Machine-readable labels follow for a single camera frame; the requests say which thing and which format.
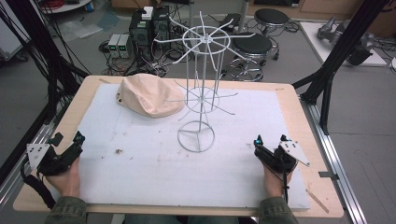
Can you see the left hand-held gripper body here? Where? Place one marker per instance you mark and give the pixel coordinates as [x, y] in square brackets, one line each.
[46, 160]

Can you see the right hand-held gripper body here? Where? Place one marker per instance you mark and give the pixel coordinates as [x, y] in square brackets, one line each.
[278, 158]

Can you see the beige cap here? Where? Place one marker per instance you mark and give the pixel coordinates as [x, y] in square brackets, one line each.
[149, 95]

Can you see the person's right hand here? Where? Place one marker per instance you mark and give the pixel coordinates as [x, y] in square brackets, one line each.
[274, 183]

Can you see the person's left hand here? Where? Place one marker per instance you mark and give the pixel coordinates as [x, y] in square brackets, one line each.
[66, 180]

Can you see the grey tape piece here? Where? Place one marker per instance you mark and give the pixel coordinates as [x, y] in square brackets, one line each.
[328, 175]

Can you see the thin wooden stick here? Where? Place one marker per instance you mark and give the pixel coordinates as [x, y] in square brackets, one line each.
[317, 200]

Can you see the white foam mat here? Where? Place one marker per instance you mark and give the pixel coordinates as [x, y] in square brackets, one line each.
[174, 174]

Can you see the black round stool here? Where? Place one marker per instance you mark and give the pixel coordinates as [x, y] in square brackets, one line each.
[252, 45]
[271, 17]

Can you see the grey power supply box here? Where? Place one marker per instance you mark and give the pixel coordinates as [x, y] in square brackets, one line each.
[125, 46]
[113, 45]

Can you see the white floor platform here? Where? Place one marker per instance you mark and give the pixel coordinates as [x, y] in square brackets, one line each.
[314, 40]

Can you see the grey robot device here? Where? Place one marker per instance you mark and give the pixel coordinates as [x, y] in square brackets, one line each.
[358, 46]

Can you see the black computer tower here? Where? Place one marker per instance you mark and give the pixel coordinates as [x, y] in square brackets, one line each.
[140, 35]
[162, 26]

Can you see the white adapter box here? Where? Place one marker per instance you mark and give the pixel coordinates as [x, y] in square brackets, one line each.
[147, 12]

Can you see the aluminium rail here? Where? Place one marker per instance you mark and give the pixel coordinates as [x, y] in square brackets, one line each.
[18, 174]
[336, 174]

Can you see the black metal frame stand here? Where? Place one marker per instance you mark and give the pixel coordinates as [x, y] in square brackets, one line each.
[46, 56]
[342, 46]

